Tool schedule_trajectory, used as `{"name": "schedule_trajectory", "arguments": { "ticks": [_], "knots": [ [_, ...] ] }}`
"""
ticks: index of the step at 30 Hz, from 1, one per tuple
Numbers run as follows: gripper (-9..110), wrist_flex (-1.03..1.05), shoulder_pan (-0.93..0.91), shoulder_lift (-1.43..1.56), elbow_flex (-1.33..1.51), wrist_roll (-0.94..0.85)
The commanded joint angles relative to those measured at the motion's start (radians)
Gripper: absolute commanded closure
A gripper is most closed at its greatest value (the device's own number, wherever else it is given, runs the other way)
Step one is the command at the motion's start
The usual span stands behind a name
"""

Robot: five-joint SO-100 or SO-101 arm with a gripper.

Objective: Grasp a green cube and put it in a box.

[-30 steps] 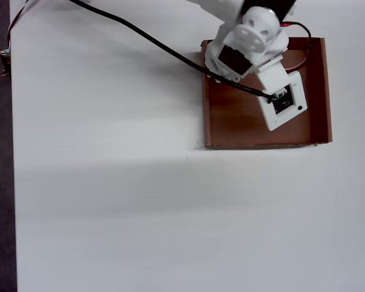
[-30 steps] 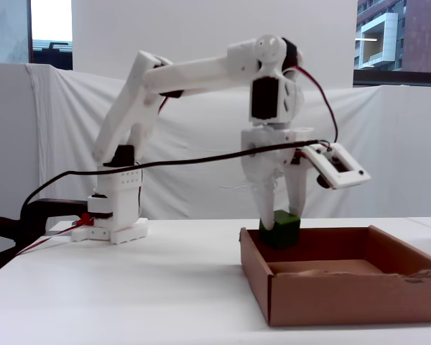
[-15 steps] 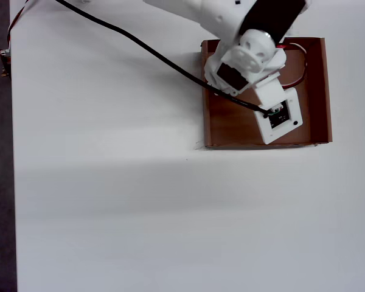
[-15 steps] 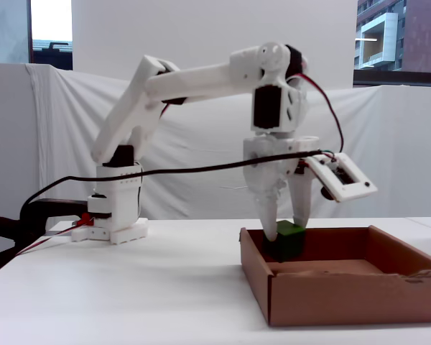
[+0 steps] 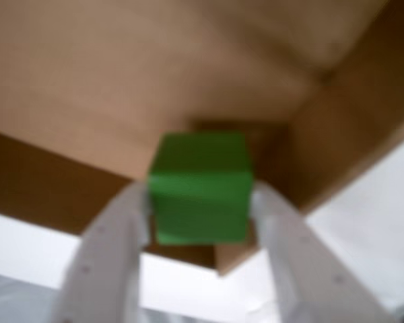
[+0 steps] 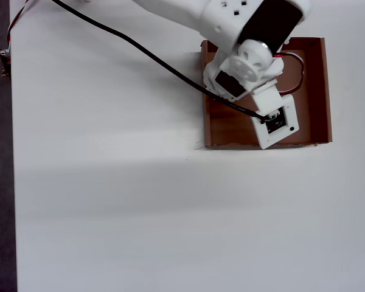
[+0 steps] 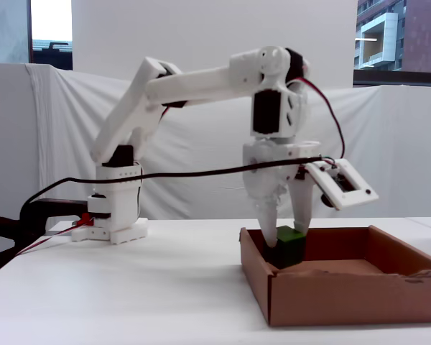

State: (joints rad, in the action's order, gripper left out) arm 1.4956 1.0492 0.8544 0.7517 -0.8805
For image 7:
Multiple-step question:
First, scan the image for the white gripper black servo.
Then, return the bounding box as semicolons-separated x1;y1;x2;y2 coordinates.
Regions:
242;139;323;249

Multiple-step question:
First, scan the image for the green cube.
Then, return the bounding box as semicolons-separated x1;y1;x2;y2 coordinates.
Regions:
264;225;307;270

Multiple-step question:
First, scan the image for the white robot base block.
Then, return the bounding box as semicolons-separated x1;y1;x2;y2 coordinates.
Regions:
71;217;148;246

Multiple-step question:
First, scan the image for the brown cardboard box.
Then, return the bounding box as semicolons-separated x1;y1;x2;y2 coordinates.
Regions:
238;224;431;327

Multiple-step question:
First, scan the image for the white cloth backdrop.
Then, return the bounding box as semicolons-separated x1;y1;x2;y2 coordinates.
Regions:
0;63;431;252

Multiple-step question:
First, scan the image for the building outside window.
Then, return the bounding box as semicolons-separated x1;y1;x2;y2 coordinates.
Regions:
353;0;431;71

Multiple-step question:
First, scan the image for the black table clamp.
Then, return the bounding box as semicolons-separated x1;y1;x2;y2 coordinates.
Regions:
0;198;89;259

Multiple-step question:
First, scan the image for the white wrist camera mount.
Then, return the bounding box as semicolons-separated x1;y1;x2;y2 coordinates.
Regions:
303;157;380;211

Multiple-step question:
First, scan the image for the black camera cable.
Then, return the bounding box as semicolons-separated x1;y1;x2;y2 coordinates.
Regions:
19;155;324;231

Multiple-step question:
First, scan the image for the red black servo wire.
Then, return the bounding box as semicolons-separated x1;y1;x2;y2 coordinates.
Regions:
16;215;94;257
285;77;347;161

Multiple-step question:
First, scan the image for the dark window rail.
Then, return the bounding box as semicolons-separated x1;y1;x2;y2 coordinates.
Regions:
353;70;431;88

